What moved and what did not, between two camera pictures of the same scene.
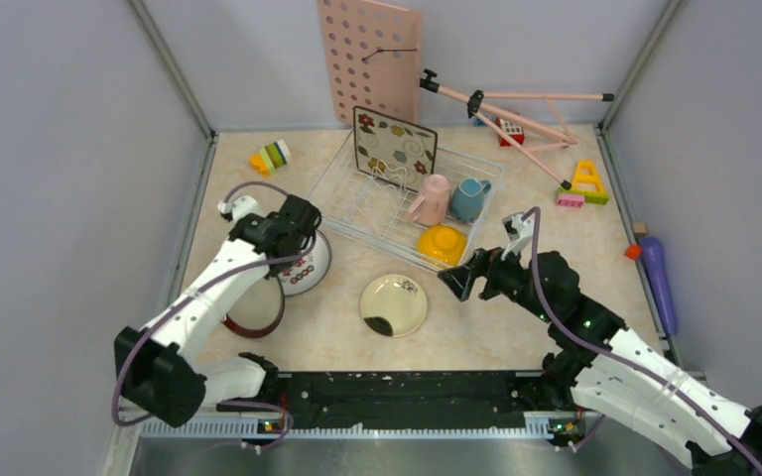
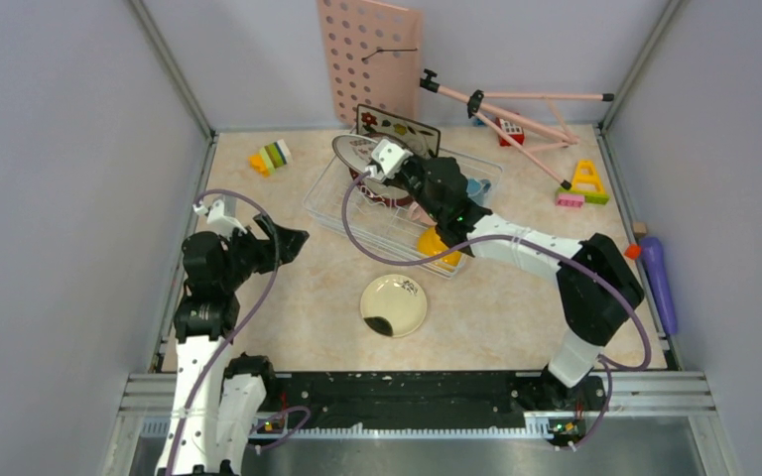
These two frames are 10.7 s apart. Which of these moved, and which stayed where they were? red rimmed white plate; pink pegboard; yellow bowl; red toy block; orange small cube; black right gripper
Moved: red rimmed white plate; black right gripper
Stayed: yellow bowl; orange small cube; red toy block; pink pegboard
